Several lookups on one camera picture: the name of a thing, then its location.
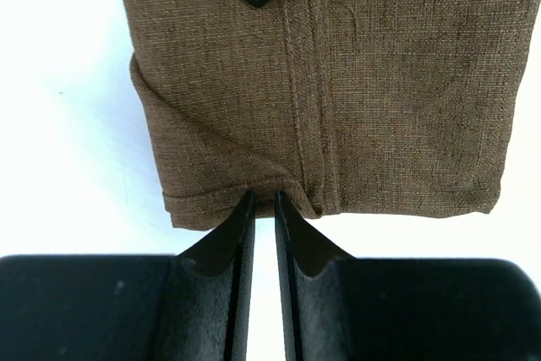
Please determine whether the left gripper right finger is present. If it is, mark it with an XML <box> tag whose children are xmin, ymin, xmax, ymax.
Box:
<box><xmin>275</xmin><ymin>192</ymin><xmax>540</xmax><ymax>360</ymax></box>

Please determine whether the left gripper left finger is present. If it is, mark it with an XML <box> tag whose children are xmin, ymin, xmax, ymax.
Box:
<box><xmin>1</xmin><ymin>192</ymin><xmax>255</xmax><ymax>360</ymax></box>

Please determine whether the brown cloth napkin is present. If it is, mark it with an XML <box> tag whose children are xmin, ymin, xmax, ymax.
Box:
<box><xmin>123</xmin><ymin>0</ymin><xmax>540</xmax><ymax>230</ymax></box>

